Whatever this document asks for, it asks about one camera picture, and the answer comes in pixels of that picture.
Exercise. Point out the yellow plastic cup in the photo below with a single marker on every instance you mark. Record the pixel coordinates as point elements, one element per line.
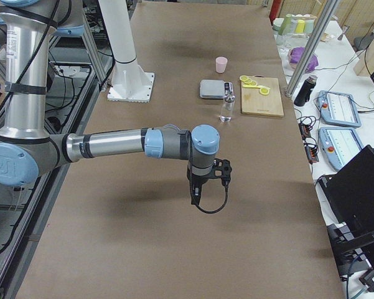
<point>300,24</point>

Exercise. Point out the grey digital kitchen scale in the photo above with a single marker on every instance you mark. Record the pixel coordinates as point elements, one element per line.
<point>215,89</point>

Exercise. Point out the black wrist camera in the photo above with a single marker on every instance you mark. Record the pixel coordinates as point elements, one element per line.
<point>222,169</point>

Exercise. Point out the black laptop monitor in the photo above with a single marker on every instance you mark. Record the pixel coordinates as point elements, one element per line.
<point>350,193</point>

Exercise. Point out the black water bottle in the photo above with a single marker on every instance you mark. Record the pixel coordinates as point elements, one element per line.
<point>304,94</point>

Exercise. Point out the green plastic cup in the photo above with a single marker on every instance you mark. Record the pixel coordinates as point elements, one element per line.
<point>286,25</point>

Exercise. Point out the far blue teach pendant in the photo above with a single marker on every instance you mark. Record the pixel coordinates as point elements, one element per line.
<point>338,108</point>

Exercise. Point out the yellow plastic knife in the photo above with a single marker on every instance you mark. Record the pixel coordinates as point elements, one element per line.
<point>249,86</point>

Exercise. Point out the aluminium frame post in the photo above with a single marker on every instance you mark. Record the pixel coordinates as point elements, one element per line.
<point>323,20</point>

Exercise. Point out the clear glass sauce bottle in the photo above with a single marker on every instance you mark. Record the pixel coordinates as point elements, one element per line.
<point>227,107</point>

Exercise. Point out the blue teach pendant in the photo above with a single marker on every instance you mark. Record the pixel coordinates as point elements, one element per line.
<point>339,145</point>
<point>338,108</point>

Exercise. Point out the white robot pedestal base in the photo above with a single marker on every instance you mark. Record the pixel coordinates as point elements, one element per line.
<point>129,82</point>

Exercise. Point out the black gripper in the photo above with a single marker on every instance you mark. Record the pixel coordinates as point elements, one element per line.
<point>198,182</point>

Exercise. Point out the pink plastic cup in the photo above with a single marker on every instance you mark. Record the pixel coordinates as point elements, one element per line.
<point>221,64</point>

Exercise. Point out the bamboo cutting board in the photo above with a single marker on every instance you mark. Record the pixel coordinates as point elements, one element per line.
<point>254,103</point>

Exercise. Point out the near blue teach pendant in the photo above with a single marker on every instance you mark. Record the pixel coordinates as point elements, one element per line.
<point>339,145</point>

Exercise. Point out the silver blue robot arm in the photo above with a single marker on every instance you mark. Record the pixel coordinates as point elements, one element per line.
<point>28,150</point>

